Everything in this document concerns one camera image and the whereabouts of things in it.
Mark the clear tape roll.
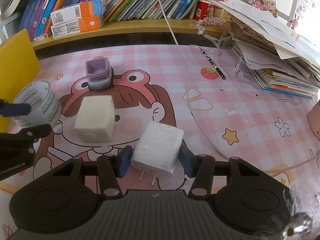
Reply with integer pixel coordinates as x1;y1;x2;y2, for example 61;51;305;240
12;80;62;128

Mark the white power adapter plug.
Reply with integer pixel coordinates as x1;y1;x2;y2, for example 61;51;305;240
130;121;185;190

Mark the white foam cube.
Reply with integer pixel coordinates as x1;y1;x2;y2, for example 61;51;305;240
74;95;115;142

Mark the purple toy truck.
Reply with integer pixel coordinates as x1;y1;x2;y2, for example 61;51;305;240
85;57;114;90

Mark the yellow cardboard box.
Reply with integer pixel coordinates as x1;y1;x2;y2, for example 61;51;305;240
0;28;41;132

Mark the black patterned pen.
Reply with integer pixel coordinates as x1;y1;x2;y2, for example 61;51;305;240
200;48;226;80

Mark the pink round object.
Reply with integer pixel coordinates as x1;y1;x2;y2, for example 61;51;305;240
307;101;320;140

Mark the lower orange white carton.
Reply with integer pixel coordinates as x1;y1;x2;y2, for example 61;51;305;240
51;15;103;38

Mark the orange white carton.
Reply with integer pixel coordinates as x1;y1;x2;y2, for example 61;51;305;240
51;15;103;38
50;0;106;25

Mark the wooden bookshelf board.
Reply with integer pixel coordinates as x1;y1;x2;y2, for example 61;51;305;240
31;17;226;51

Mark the pile of papers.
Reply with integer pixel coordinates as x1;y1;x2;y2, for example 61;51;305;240
202;0;319;98

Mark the upper orange white carton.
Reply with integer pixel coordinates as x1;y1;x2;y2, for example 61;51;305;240
50;0;106;25

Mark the white charging cable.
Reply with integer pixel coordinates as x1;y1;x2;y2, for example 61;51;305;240
153;0;320;173

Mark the pearl bead bracelet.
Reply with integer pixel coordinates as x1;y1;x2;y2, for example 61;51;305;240
195;15;227;36

